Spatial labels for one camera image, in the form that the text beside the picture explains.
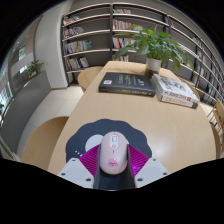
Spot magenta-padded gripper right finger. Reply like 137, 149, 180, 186
114, 144, 170, 191

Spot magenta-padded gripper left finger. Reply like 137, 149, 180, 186
57, 144, 116, 191

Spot pink computer mouse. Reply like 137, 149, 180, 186
99, 130, 130, 176

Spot dark cloud-shaped mouse pad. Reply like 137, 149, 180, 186
65, 118, 153, 164

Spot book with red-lettered spine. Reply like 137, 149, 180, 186
159, 93, 200, 110

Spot white illustrated-cover book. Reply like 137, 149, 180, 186
151, 73, 200, 103

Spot slatted light wooden chairs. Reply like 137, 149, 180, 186
206, 98, 224, 129

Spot black hardcover book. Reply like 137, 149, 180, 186
98, 72, 157, 98

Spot small green floor plant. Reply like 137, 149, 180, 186
26, 59, 46, 80

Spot potted green plant, white pot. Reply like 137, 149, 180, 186
113, 23, 195, 80

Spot grey bookshelf unit with books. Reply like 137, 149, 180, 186
60, 2, 224, 105

